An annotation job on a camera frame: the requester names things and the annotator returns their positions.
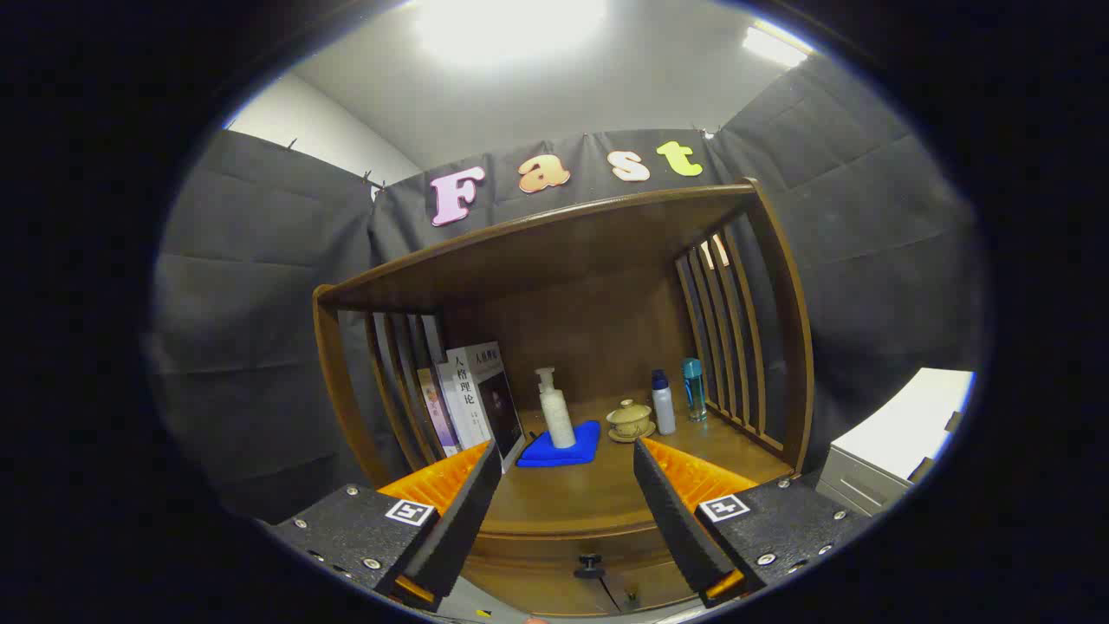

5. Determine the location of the thin white book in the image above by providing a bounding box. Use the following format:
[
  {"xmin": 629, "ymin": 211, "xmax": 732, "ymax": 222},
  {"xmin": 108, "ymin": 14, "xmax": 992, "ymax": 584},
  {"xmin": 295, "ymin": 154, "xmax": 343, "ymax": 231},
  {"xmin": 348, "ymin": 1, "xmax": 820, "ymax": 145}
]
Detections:
[{"xmin": 431, "ymin": 360, "xmax": 469, "ymax": 452}]

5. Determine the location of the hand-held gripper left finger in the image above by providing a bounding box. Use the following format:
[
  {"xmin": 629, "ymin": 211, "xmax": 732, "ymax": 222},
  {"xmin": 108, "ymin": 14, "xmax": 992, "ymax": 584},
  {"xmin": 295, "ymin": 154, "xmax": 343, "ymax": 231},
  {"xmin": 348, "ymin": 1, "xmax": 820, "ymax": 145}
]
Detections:
[{"xmin": 258, "ymin": 439, "xmax": 505, "ymax": 614}]

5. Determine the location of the white grey drawer unit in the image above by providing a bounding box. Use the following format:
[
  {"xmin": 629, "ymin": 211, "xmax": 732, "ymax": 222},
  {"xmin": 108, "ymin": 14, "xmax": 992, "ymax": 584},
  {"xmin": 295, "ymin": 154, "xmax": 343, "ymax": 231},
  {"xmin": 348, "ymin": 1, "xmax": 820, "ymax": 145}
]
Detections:
[{"xmin": 814, "ymin": 367, "xmax": 976, "ymax": 518}]

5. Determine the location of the white bottle blue cap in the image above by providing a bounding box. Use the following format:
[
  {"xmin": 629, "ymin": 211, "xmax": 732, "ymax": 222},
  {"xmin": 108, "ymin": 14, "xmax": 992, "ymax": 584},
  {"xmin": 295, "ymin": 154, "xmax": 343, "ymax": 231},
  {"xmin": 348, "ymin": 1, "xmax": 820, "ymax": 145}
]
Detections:
[{"xmin": 651, "ymin": 370, "xmax": 677, "ymax": 436}]

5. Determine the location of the narrow ceiling light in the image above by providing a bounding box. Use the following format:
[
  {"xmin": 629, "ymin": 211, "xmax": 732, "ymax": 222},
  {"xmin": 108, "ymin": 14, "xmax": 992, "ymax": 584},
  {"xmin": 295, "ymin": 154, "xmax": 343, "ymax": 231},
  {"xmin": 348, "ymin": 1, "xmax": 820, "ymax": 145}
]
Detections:
[{"xmin": 743, "ymin": 26, "xmax": 811, "ymax": 68}]

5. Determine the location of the white pump bottle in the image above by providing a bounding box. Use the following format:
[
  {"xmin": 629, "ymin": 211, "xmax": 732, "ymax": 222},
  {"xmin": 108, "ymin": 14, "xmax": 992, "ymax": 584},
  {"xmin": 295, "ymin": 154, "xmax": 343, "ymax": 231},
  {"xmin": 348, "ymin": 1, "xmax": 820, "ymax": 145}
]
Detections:
[{"xmin": 535, "ymin": 367, "xmax": 578, "ymax": 450}]

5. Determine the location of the thick white book dark cover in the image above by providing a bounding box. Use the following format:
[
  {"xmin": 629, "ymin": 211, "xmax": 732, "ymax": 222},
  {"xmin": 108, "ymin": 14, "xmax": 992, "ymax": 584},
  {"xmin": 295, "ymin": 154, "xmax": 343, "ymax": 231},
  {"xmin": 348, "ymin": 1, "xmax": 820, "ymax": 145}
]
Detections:
[{"xmin": 436, "ymin": 341, "xmax": 527, "ymax": 474}]

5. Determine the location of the brown wooden countertop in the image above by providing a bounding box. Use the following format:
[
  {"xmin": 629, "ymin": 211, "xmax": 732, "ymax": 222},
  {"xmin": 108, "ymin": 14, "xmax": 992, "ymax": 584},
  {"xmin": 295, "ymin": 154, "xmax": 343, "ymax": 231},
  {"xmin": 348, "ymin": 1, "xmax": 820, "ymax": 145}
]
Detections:
[{"xmin": 472, "ymin": 394, "xmax": 794, "ymax": 538}]

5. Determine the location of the blue folded cloth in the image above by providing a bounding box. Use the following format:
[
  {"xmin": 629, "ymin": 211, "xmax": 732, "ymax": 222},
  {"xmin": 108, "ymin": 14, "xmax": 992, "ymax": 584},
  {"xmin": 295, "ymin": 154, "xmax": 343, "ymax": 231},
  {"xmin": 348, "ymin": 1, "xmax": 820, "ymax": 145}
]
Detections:
[{"xmin": 516, "ymin": 420, "xmax": 602, "ymax": 469}]

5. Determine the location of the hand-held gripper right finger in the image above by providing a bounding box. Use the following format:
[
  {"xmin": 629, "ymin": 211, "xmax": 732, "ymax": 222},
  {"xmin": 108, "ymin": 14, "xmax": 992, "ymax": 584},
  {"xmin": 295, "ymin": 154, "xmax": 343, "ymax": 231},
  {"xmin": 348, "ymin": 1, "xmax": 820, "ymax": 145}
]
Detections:
[{"xmin": 632, "ymin": 438, "xmax": 872, "ymax": 608}]

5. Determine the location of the large ceiling light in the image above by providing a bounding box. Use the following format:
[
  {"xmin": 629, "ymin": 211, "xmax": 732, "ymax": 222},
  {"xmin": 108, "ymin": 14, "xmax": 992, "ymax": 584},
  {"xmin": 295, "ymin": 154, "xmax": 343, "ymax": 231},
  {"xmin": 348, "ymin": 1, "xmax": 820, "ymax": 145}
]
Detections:
[{"xmin": 412, "ymin": 0, "xmax": 607, "ymax": 66}]

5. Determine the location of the teal clear bottle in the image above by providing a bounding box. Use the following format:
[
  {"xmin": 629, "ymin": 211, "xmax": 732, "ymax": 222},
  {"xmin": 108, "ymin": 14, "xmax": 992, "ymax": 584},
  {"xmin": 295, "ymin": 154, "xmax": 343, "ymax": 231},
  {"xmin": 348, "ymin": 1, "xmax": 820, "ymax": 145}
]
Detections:
[{"xmin": 681, "ymin": 357, "xmax": 708, "ymax": 423}]

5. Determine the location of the beige lidded teacup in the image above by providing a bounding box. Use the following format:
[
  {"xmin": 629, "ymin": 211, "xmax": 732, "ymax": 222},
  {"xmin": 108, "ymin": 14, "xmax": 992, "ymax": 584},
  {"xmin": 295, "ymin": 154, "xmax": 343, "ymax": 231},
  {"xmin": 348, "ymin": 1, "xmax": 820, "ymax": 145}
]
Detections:
[{"xmin": 606, "ymin": 399, "xmax": 657, "ymax": 444}]

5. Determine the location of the brown wooden cabinet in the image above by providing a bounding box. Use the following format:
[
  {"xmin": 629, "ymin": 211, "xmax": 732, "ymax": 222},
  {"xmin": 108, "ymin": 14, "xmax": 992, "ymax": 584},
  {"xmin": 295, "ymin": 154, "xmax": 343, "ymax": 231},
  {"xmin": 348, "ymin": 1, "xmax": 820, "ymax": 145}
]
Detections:
[{"xmin": 312, "ymin": 178, "xmax": 815, "ymax": 618}]

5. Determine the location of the purple book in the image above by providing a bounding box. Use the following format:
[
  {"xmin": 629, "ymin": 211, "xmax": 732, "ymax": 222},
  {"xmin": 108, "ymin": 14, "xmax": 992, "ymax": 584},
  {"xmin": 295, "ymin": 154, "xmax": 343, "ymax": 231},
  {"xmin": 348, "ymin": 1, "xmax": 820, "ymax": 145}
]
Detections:
[{"xmin": 417, "ymin": 367, "xmax": 460, "ymax": 458}]

